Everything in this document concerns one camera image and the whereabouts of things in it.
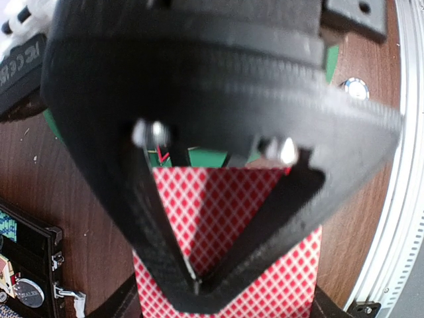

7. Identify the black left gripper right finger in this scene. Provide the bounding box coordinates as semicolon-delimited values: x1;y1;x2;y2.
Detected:
311;286;351;318

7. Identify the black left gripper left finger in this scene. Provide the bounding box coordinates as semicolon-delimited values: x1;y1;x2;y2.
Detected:
95;276;142;318

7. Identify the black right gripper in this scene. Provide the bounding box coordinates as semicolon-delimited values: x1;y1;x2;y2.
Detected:
0;0;403;314

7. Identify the dark blue chip stack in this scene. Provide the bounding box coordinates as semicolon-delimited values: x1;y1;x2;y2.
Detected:
339;77;370;100

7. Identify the pink playing card deck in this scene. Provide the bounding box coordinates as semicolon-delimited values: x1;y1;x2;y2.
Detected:
153;168;321;317

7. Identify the red triangular dealer marker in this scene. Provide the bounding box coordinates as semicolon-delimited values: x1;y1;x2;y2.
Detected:
156;146;170;166

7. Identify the clear dealer button in case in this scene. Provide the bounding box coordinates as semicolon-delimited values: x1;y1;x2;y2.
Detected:
14;278;44;308

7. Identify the black poker case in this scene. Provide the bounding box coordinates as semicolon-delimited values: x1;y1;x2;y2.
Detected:
1;200;86;317

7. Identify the red card deck in case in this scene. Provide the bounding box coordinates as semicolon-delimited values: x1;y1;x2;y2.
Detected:
0;255;16;298

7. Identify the round green poker mat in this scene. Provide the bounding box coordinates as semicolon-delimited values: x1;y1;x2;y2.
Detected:
43;45;339;168

